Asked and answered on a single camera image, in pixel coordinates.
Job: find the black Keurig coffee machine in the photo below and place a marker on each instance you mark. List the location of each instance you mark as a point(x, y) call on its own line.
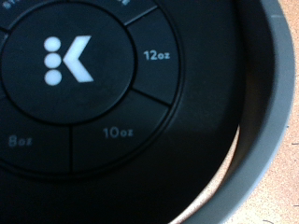
point(93, 124)

